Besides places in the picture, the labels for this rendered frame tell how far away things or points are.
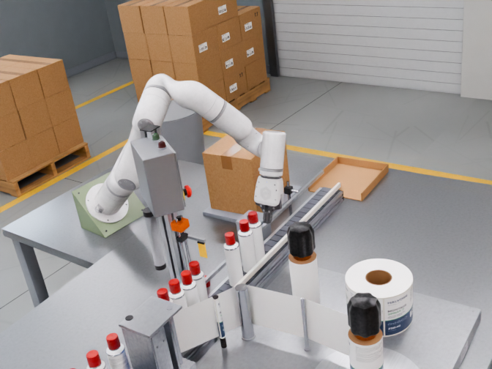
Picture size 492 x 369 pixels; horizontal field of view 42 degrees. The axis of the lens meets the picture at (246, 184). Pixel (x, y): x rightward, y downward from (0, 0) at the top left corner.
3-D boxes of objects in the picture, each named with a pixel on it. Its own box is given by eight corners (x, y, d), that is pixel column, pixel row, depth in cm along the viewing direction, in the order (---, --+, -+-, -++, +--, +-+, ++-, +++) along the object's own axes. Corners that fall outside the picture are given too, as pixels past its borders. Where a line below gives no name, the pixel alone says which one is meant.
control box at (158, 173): (154, 218, 187) (142, 160, 178) (141, 195, 201) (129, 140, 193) (187, 209, 190) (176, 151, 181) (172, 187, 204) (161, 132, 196)
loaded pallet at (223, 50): (203, 133, 585) (183, 8, 533) (137, 123, 630) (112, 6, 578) (271, 90, 670) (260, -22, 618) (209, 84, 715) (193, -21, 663)
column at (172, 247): (186, 309, 221) (150, 131, 191) (176, 305, 224) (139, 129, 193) (194, 301, 224) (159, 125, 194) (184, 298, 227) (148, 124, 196)
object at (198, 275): (205, 321, 206) (195, 269, 197) (192, 317, 209) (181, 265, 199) (214, 312, 210) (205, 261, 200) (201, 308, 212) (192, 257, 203)
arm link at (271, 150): (255, 165, 232) (266, 169, 224) (258, 129, 230) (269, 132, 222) (275, 165, 236) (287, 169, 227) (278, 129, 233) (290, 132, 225)
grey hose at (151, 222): (161, 271, 200) (148, 214, 190) (152, 269, 202) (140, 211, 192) (168, 265, 202) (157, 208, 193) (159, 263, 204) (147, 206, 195)
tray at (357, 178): (362, 201, 273) (362, 192, 271) (308, 191, 287) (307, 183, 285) (388, 171, 295) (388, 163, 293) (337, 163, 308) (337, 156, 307)
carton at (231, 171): (258, 217, 267) (250, 159, 255) (210, 208, 279) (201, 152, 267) (290, 185, 290) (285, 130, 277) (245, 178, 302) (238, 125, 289)
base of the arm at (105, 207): (107, 231, 273) (121, 213, 259) (76, 200, 273) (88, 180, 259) (136, 206, 285) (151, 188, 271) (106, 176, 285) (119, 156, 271)
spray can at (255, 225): (261, 266, 230) (255, 217, 220) (249, 263, 232) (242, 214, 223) (268, 259, 233) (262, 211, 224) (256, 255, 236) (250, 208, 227)
